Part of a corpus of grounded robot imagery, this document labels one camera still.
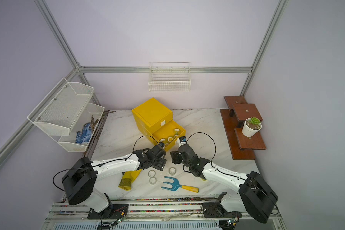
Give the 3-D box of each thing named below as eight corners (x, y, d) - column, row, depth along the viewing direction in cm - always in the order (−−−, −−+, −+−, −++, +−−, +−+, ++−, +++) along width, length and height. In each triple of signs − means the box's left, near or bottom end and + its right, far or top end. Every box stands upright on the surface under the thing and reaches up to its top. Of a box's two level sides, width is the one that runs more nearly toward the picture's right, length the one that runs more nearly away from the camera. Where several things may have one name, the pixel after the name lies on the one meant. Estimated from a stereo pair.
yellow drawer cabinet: (137, 131, 109) (129, 110, 92) (156, 117, 118) (152, 96, 101) (155, 148, 100) (150, 128, 82) (174, 132, 109) (173, 111, 91)
